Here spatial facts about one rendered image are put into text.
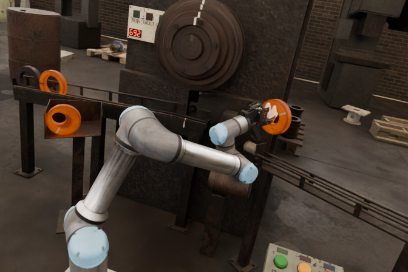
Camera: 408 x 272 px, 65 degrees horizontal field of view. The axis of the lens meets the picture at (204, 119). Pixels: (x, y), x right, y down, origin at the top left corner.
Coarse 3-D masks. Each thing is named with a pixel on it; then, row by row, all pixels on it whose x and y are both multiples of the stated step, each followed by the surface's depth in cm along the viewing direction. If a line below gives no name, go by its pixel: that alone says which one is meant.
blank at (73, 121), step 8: (64, 104) 155; (48, 112) 153; (56, 112) 154; (64, 112) 154; (72, 112) 156; (48, 120) 153; (72, 120) 157; (80, 120) 158; (56, 128) 156; (64, 128) 157; (72, 128) 159
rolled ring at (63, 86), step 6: (48, 72) 195; (54, 72) 194; (42, 78) 198; (60, 78) 194; (42, 84) 199; (60, 84) 195; (66, 84) 197; (48, 90) 201; (60, 90) 196; (66, 90) 198
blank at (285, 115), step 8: (264, 104) 144; (272, 104) 140; (280, 104) 137; (280, 112) 137; (288, 112) 136; (280, 120) 138; (288, 120) 136; (264, 128) 145; (272, 128) 141; (280, 128) 138
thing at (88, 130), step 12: (48, 108) 161; (84, 108) 175; (96, 108) 177; (60, 120) 173; (84, 120) 177; (96, 120) 179; (48, 132) 160; (84, 132) 164; (96, 132) 165; (84, 144) 169; (72, 156) 169; (72, 168) 172; (72, 180) 175; (72, 192) 178; (72, 204) 180; (60, 216) 189; (60, 228) 180
